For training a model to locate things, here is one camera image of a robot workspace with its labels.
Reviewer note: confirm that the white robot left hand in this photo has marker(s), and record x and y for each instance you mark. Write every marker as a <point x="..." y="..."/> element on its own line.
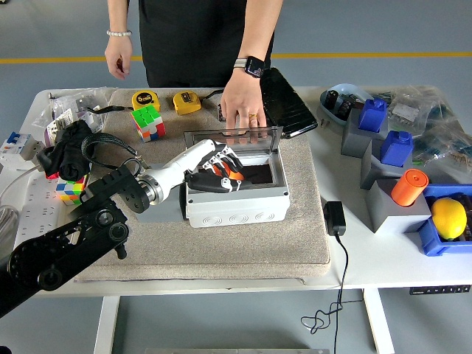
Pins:
<point x="184" y="162"/>

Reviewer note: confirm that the person's right hand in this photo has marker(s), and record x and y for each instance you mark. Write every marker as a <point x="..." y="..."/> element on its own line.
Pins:
<point x="118" y="53"/>

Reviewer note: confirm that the person's left hand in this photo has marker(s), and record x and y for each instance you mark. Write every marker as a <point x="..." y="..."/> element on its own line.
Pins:
<point x="243" y="103"/>

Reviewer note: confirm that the orange cylindrical battery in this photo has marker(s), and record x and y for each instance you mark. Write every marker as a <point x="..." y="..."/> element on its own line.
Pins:
<point x="407" y="190"/>
<point x="236" y="176"/>

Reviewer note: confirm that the person's right forearm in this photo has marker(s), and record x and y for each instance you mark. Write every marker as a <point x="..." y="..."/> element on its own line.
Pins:
<point x="121" y="14"/>

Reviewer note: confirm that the person's left forearm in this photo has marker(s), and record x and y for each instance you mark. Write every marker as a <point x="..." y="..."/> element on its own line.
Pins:
<point x="262" y="29"/>

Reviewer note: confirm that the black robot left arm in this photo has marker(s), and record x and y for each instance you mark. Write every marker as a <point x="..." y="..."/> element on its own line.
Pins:
<point x="55" y="250"/>

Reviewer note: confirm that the light grey junction box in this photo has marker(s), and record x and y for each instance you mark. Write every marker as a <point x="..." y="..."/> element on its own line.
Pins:
<point x="239" y="217"/>

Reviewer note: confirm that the black smartwatch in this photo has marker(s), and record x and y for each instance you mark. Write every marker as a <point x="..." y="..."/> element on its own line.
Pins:
<point x="254" y="67"/>

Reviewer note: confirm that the yellow tape measure 5m label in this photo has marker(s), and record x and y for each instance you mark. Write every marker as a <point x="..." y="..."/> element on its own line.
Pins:
<point x="145" y="99"/>

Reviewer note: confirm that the grey holder block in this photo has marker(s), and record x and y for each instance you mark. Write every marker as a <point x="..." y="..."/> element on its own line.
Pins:
<point x="370" y="169"/>
<point x="354" y="142"/>
<point x="391" y="217"/>
<point x="166" y="214"/>

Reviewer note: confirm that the yellow tape measure black label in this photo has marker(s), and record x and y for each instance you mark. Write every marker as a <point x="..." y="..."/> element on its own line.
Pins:
<point x="186" y="103"/>

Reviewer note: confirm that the colourful puzzle cube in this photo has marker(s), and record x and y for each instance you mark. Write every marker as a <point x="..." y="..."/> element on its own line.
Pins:
<point x="147" y="118"/>
<point x="70" y="190"/>

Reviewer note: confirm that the small white module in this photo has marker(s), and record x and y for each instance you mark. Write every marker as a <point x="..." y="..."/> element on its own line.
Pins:
<point x="90" y="119"/>

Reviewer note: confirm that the person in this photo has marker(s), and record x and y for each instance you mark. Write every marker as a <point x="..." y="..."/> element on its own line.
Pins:
<point x="191" y="37"/>

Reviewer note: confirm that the small metal component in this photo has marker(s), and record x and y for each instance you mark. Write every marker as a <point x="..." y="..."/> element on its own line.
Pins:
<point x="324" y="122"/>

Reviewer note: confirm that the white printed card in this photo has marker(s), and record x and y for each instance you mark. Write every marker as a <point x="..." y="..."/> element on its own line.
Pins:
<point x="64" y="118"/>

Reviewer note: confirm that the light blue dish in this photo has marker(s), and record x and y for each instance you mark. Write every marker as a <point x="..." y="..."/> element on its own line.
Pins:
<point x="346" y="88"/>

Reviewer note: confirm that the purple small object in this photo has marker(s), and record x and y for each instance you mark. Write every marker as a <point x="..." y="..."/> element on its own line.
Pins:
<point x="49" y="136"/>

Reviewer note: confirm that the black cloth bundle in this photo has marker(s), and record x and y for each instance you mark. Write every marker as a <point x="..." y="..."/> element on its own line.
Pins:
<point x="70" y="151"/>

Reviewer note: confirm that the grey-brown mat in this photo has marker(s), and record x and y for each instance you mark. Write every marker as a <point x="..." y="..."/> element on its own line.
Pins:
<point x="258" y="250"/>

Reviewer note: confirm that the white socket adapter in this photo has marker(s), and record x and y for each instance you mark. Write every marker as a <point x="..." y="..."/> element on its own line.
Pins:
<point x="37" y="149"/>

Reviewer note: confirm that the blue plastic block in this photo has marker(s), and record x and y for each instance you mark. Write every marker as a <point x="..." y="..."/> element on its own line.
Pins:
<point x="372" y="116"/>
<point x="396" y="149"/>

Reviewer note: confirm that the white circuit breaker blue lever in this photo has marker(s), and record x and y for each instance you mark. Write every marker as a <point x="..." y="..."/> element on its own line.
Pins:
<point x="14" y="142"/>

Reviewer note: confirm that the black power adapter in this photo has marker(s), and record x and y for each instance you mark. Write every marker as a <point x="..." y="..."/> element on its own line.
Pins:
<point x="335" y="217"/>

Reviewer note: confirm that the white power strip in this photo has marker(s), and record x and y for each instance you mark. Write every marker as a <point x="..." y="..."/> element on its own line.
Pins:
<point x="11" y="164"/>
<point x="37" y="217"/>

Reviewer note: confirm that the clear bag of grey parts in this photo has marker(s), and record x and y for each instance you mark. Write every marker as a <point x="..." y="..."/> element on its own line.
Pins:
<point x="405" y="108"/>

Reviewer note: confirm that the white table leg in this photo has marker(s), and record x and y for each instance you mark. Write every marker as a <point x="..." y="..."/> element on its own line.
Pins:
<point x="107" y="324"/>
<point x="378" y="321"/>

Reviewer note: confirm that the clear bag of dark components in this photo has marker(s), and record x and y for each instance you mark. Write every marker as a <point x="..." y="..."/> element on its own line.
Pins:
<point x="450" y="147"/>

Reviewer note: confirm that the blue storage bin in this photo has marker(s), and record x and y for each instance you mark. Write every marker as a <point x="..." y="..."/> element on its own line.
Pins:
<point x="431" y="239"/>

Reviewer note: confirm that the yellow lemon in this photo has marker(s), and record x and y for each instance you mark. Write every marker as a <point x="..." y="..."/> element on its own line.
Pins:
<point x="448" y="219"/>

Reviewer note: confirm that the black table control panel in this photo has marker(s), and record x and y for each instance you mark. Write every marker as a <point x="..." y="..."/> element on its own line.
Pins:
<point x="439" y="290"/>

